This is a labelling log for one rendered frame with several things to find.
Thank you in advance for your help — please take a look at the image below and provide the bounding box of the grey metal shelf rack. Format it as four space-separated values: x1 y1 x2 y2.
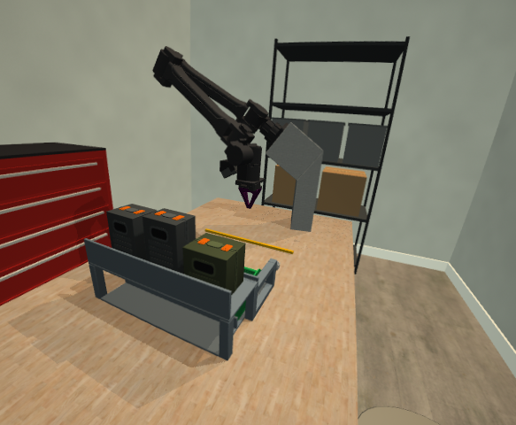
84 238 281 360

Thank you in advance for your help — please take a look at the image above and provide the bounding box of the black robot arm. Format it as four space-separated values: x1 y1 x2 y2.
152 46 288 181

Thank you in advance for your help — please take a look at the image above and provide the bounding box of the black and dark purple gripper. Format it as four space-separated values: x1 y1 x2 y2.
235 164 265 209

